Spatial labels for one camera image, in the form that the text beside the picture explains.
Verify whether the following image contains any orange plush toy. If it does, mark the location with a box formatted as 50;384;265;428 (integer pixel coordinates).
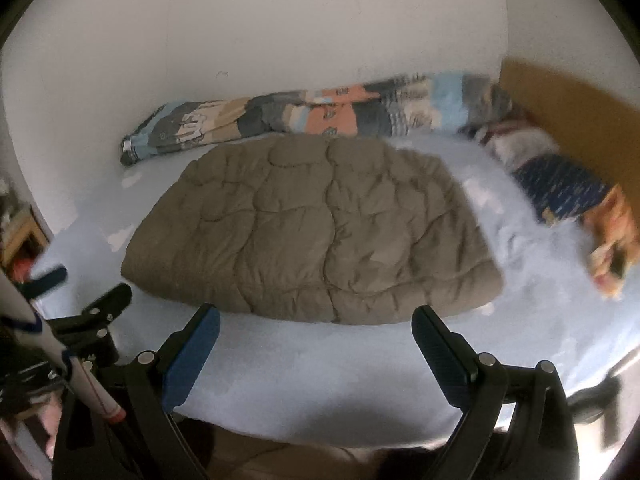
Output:
582;184;639;299

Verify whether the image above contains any navy starred patchwork pillow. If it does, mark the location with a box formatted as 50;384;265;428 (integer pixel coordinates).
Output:
463;119;611;224

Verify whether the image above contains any olive green puffer jacket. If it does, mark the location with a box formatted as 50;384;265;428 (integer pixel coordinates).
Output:
120;136;503;325

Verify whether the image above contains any patchwork cartoon rolled quilt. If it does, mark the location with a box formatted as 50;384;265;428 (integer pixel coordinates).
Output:
119;73;515;167

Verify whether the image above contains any light blue cloud bedsheet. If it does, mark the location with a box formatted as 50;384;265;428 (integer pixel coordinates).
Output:
34;134;639;448

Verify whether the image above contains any wooden bed headboard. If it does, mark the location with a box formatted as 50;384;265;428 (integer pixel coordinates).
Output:
500;58;639;203

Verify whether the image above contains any wooden bedside shelf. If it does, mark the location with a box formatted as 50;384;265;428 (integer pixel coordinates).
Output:
1;177;50;283

